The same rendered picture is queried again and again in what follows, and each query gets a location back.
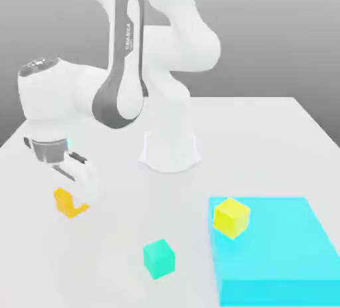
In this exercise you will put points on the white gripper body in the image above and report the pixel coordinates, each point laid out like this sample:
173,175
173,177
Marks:
83,183

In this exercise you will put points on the small orange cube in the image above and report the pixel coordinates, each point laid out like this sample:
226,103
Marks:
62,204

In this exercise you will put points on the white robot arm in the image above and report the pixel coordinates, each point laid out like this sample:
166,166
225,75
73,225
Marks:
164,55

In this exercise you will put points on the small green cube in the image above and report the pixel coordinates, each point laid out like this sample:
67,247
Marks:
158,259

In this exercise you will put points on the small yellow cube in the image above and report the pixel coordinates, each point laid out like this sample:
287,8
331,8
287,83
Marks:
230,217

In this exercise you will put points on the large cyan box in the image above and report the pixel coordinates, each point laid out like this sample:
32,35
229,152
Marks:
281,257

